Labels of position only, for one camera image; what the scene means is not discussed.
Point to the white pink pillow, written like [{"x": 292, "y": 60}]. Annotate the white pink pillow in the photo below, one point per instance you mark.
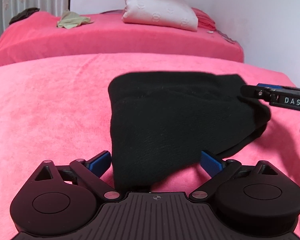
[{"x": 165, "y": 13}]

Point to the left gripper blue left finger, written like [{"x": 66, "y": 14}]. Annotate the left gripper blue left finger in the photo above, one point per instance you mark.
[{"x": 89, "y": 172}]

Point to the pink bed cover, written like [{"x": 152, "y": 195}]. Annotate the pink bed cover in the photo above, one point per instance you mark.
[
  {"x": 58, "y": 108},
  {"x": 38, "y": 37}
]

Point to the near pink bed cover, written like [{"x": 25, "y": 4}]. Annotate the near pink bed cover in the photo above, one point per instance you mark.
[{"x": 58, "y": 108}]

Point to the dark garment on far bed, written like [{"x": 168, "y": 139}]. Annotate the dark garment on far bed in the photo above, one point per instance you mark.
[{"x": 23, "y": 15}]

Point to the folded red blanket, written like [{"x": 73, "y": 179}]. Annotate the folded red blanket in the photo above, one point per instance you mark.
[{"x": 204, "y": 20}]

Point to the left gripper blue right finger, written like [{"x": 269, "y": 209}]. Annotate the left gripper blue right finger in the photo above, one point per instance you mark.
[{"x": 219, "y": 170}]

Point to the far pink bed cover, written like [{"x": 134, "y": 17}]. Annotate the far pink bed cover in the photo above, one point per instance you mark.
[{"x": 38, "y": 37}]

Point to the black pants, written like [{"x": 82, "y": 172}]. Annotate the black pants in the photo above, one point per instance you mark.
[{"x": 162, "y": 121}]

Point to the olive green cloth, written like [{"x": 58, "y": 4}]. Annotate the olive green cloth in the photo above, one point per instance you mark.
[{"x": 70, "y": 19}]

